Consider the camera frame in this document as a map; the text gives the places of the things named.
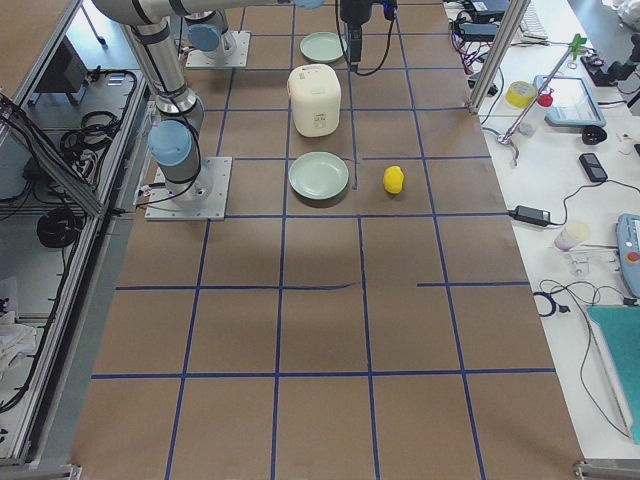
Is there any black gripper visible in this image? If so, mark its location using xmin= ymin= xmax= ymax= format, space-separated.
xmin=339 ymin=0 xmax=372 ymax=70

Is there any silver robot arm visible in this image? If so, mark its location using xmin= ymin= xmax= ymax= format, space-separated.
xmin=92 ymin=0 xmax=384 ymax=148
xmin=185 ymin=11 xmax=348 ymax=70

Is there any far green plate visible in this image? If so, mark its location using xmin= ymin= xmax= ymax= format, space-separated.
xmin=300 ymin=32 xmax=346 ymax=64

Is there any green plate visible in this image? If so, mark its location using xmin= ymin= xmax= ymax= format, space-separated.
xmin=288 ymin=152 xmax=349 ymax=201
xmin=300 ymin=32 xmax=346 ymax=64

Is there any near green plate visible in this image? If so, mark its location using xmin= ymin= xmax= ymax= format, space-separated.
xmin=288 ymin=152 xmax=349 ymax=201

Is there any yellow lemon toy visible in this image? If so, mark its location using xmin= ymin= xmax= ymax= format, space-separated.
xmin=382 ymin=165 xmax=405 ymax=195

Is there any yellow tape roll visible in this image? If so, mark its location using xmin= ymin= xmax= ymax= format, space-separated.
xmin=505 ymin=81 xmax=538 ymax=109

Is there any red capped bottle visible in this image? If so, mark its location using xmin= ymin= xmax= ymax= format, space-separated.
xmin=518 ymin=88 xmax=554 ymax=137

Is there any metal rod stand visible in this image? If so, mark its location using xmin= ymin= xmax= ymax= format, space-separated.
xmin=497 ymin=33 xmax=587 ymax=166

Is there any blue teach pendant tablet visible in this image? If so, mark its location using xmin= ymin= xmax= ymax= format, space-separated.
xmin=545 ymin=76 xmax=606 ymax=127

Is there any black power adapter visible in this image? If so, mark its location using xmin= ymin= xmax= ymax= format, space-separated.
xmin=508 ymin=205 xmax=552 ymax=227

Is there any black round object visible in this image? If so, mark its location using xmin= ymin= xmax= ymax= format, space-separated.
xmin=581 ymin=125 xmax=608 ymax=146

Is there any black phone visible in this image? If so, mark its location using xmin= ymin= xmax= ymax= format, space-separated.
xmin=579 ymin=153 xmax=608 ymax=183

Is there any plastic cup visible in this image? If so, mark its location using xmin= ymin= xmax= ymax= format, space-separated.
xmin=554 ymin=221 xmax=591 ymax=252

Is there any teal cutting mat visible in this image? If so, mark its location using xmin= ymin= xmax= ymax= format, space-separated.
xmin=588 ymin=306 xmax=639 ymax=444

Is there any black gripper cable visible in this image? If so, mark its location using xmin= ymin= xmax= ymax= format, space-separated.
xmin=335 ymin=0 xmax=402 ymax=76

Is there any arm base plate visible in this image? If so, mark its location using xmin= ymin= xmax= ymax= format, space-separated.
xmin=145 ymin=157 xmax=232 ymax=221
xmin=186 ymin=28 xmax=251 ymax=70

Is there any aluminium frame post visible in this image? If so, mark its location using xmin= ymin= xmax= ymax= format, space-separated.
xmin=467 ymin=0 xmax=530 ymax=114

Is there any black cable on desk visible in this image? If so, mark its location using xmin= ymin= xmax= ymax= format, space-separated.
xmin=549 ymin=181 xmax=640 ymax=226

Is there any aluminium side frame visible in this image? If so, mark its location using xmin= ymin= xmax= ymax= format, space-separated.
xmin=1 ymin=1 xmax=147 ymax=470

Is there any black cable coil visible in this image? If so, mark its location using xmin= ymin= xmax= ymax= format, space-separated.
xmin=36 ymin=207 xmax=76 ymax=249

